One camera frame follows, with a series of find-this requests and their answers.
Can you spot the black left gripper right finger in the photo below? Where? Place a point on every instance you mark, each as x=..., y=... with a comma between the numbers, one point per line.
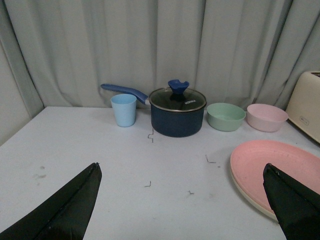
x=296, y=207

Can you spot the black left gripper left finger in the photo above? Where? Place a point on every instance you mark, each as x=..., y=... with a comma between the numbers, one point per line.
x=63, y=216

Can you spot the pink plate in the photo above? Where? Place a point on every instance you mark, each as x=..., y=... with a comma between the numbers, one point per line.
x=248, y=160

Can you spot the cream plate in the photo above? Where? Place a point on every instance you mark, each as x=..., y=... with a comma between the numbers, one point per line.
x=266, y=211

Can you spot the pink bowl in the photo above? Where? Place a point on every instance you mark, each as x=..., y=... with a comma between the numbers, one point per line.
x=266, y=118

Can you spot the cream toaster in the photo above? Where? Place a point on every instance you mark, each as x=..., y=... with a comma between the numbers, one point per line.
x=303, y=108

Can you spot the green bowl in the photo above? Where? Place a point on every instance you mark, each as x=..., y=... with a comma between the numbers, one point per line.
x=225, y=117

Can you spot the light blue cup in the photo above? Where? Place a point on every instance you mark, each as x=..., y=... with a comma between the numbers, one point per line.
x=124, y=108

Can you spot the dark blue saucepan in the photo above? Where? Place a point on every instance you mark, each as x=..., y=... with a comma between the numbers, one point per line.
x=167, y=123

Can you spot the glass lid with blue knob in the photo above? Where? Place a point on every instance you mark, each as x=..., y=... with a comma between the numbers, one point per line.
x=177, y=97

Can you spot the grey curtain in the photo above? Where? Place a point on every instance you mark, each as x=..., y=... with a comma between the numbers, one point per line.
x=59, y=52

